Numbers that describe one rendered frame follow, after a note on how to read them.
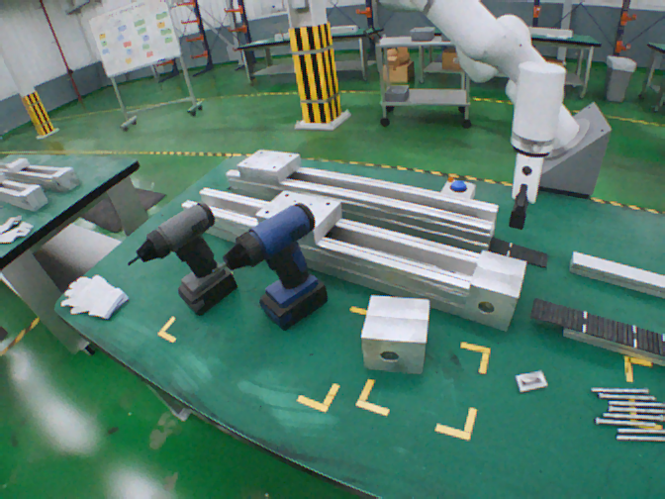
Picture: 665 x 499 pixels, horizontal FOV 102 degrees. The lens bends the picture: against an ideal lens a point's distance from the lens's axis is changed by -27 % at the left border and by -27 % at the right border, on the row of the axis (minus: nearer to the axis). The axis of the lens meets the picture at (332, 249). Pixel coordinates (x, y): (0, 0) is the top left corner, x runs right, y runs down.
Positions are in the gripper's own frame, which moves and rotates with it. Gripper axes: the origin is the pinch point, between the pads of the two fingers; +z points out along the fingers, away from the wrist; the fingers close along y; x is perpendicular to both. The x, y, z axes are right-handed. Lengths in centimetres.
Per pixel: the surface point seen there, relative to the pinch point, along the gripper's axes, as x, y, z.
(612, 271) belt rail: -23.8, -1.7, 7.9
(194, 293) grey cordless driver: 55, -46, 5
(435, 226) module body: 18.0, -5.1, 5.5
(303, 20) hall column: 231, 250, -26
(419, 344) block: 9.0, -39.1, 1.7
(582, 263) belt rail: -16.8, -1.7, 7.9
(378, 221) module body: 32.8, -5.0, 8.2
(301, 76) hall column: 233, 234, 32
